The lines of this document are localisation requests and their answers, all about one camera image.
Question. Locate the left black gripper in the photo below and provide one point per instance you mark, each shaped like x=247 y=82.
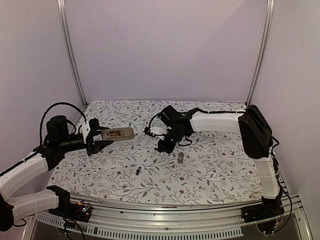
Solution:
x=95 y=147

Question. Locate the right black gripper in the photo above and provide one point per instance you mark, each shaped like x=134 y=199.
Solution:
x=168 y=148

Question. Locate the grey battery cover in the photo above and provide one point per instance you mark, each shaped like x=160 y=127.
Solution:
x=180 y=157

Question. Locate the white grey remote control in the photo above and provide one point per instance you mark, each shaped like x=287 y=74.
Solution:
x=127 y=131

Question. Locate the black battery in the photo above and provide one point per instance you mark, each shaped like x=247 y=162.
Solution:
x=138 y=171
x=115 y=133

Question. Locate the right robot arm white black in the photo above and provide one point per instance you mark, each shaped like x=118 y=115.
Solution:
x=234 y=150

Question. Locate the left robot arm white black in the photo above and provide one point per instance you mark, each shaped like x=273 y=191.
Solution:
x=44 y=158

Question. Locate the floral patterned table mat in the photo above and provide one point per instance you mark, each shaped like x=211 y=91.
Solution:
x=111 y=173

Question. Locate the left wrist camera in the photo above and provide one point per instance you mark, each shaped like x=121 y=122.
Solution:
x=85 y=129

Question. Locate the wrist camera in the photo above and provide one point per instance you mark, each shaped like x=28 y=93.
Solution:
x=154 y=131
x=85 y=129

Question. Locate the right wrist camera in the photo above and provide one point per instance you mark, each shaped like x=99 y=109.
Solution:
x=154 y=131

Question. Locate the aluminium front rail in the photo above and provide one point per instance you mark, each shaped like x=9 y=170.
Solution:
x=121 y=220

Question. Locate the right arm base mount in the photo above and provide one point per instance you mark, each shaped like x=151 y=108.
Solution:
x=269 y=208

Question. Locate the left aluminium frame post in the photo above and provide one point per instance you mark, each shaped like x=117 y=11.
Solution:
x=61 y=7

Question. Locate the aluminium frame post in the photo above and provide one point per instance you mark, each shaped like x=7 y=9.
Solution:
x=61 y=7
x=270 y=5

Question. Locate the right aluminium frame post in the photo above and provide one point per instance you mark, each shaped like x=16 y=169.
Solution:
x=270 y=5

